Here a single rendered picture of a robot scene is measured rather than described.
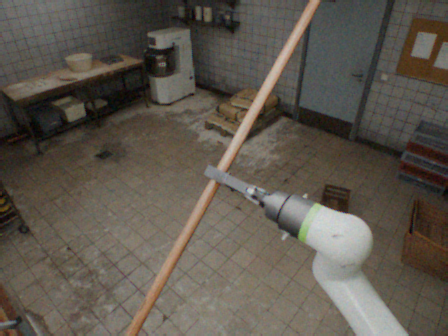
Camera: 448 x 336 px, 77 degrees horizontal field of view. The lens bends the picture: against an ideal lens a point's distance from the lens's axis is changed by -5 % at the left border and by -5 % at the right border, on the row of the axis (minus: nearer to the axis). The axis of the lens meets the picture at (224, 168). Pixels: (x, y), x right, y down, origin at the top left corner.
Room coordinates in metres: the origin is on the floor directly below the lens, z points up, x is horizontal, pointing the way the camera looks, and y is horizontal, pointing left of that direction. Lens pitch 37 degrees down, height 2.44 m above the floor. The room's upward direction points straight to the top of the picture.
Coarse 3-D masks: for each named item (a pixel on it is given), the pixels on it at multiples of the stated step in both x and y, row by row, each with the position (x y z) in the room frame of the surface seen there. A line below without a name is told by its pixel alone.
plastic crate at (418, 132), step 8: (424, 120) 3.30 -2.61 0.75; (416, 128) 3.09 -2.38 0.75; (432, 128) 3.22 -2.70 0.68; (440, 128) 3.16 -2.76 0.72; (416, 136) 3.00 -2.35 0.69; (424, 136) 2.95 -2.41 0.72; (432, 136) 2.90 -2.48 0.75; (440, 136) 3.13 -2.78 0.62; (424, 144) 2.92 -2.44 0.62; (432, 144) 2.87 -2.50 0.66; (440, 144) 2.94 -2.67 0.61
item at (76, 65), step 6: (78, 54) 5.06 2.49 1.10; (84, 54) 5.08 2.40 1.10; (90, 54) 5.02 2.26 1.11; (66, 60) 4.71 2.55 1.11; (72, 60) 4.67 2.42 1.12; (78, 60) 4.68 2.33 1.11; (84, 60) 4.74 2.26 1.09; (90, 60) 4.85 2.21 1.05; (72, 66) 4.69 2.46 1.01; (78, 66) 4.69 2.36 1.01; (84, 66) 4.74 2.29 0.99; (90, 66) 4.84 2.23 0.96; (78, 72) 4.71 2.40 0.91
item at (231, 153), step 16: (320, 0) 0.95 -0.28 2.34; (304, 16) 0.91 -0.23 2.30; (288, 48) 0.84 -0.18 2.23; (272, 80) 0.78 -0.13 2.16; (256, 96) 0.76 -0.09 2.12; (256, 112) 0.72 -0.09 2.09; (240, 128) 0.69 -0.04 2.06; (240, 144) 0.66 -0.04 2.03; (224, 160) 0.63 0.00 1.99; (208, 192) 0.58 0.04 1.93; (192, 224) 0.52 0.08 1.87; (176, 240) 0.50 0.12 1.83; (176, 256) 0.47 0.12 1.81; (160, 272) 0.44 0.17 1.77; (160, 288) 0.41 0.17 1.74; (144, 304) 0.39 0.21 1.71; (144, 320) 0.36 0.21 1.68
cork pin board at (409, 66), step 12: (420, 24) 3.76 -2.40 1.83; (432, 24) 3.68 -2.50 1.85; (444, 24) 3.60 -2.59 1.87; (408, 36) 3.82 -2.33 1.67; (444, 36) 3.57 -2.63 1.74; (408, 48) 3.79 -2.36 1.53; (432, 48) 3.62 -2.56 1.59; (408, 60) 3.76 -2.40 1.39; (420, 60) 3.67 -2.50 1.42; (432, 60) 3.59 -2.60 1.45; (396, 72) 3.82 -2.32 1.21; (408, 72) 3.73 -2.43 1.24; (420, 72) 3.64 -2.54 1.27; (432, 72) 3.55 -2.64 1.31; (444, 72) 3.47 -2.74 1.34; (444, 84) 3.43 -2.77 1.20
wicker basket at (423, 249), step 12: (420, 204) 2.14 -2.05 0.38; (420, 216) 2.11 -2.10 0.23; (432, 216) 2.05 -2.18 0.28; (444, 216) 2.00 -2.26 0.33; (432, 228) 1.97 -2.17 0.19; (444, 228) 1.96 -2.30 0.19; (420, 240) 1.66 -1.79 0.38; (432, 240) 1.81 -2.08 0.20; (444, 240) 1.80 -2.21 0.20; (420, 252) 1.64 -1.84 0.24; (432, 252) 1.59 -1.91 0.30; (444, 252) 1.55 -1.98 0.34
